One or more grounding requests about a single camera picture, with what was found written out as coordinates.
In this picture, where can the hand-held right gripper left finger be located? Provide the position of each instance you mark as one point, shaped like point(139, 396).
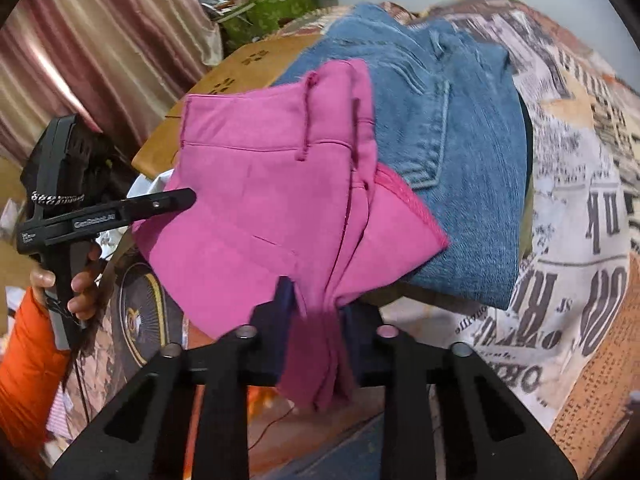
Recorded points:
point(270, 340)

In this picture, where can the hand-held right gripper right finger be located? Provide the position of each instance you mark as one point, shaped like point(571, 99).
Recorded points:
point(362, 350)

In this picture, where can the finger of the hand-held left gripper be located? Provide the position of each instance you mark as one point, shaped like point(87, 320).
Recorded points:
point(160, 204)

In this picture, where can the pink pants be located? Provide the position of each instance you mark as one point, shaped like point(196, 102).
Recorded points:
point(260, 200)

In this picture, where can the person's left hand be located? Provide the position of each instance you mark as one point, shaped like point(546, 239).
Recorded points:
point(82, 287)

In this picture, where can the wooden lap desk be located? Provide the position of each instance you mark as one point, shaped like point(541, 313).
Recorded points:
point(160, 145)

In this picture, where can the striped brown curtain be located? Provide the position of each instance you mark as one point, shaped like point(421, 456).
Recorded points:
point(100, 35)

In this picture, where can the blue jeans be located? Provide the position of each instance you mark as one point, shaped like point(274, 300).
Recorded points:
point(450, 160)

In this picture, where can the green patterned bag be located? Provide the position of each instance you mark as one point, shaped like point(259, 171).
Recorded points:
point(270, 15)

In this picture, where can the printed blanket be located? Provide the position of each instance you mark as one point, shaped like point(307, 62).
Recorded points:
point(575, 210)

